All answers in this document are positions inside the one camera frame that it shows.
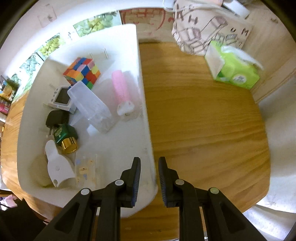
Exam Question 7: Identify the beige rectangular eraser block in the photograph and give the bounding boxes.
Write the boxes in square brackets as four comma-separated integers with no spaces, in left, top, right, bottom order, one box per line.
[29,154,53,187]

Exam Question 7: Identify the red pen holder can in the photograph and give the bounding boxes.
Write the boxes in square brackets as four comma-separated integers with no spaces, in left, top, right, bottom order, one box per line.
[0,99,11,115]

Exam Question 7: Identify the pink sketch wall note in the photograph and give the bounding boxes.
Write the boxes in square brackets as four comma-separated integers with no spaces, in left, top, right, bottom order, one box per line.
[37,4,57,28]

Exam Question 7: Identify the black plug charger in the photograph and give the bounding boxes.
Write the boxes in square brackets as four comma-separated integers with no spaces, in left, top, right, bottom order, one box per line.
[46,109,70,137]

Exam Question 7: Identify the orange juice carton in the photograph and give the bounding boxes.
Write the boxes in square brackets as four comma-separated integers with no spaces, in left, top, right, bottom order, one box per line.
[0,75,20,102]

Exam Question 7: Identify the white children's digital camera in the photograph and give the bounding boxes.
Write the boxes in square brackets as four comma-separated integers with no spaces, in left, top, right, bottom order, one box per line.
[48,86,76,114]

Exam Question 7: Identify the letter print canvas bag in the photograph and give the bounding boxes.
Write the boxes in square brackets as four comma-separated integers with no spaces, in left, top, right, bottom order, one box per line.
[171,1,253,56]

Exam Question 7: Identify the brown printed cardboard piece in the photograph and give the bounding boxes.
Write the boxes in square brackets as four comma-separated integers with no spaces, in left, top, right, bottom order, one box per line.
[119,8,175,43]

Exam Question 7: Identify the clear floss pick box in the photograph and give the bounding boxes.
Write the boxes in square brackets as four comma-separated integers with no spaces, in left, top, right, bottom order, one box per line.
[67,81,115,133]

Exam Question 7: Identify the green grape printed cardboard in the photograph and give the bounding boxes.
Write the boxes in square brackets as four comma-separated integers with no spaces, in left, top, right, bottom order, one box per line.
[11,11,122,101]

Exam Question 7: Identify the green tissue pack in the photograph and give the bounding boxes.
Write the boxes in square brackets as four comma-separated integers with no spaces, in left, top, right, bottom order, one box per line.
[204,41,264,90]

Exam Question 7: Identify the white plastic storage bin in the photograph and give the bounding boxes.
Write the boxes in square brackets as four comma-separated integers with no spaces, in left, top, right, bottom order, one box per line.
[17,24,158,217]

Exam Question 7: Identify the multicolour puzzle cube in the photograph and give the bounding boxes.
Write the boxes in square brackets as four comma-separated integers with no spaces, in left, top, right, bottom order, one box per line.
[63,57,101,89]

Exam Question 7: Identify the green bottle with gold cap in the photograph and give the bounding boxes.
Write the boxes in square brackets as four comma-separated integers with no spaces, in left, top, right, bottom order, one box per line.
[53,123,78,154]

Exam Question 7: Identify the white cloud-shaped board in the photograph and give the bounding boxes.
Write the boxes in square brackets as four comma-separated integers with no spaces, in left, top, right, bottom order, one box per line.
[45,140,75,188]

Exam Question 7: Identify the clear sticker card case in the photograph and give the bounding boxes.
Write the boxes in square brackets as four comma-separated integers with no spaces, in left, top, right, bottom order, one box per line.
[74,153,97,190]

